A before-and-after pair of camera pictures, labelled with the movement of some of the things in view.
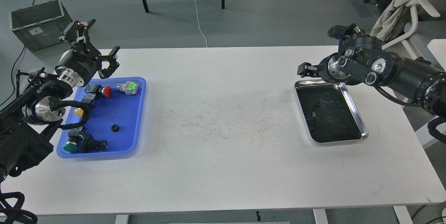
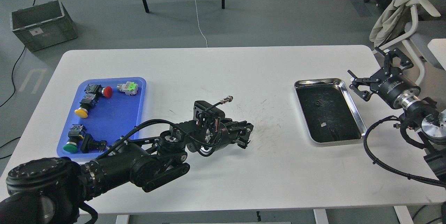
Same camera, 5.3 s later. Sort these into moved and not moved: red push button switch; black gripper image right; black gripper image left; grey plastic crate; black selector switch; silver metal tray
Moved: black gripper image right; black gripper image left
Not moved: silver metal tray; black selector switch; red push button switch; grey plastic crate
